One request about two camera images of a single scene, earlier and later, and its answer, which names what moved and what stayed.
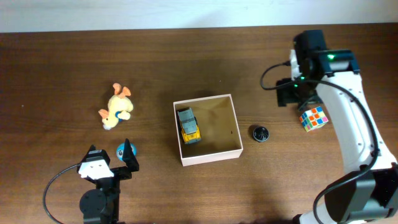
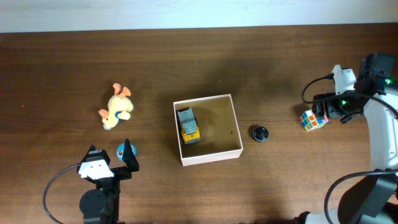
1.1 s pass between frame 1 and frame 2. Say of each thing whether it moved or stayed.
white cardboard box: stayed
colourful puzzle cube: stayed
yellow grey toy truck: stayed
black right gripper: moved
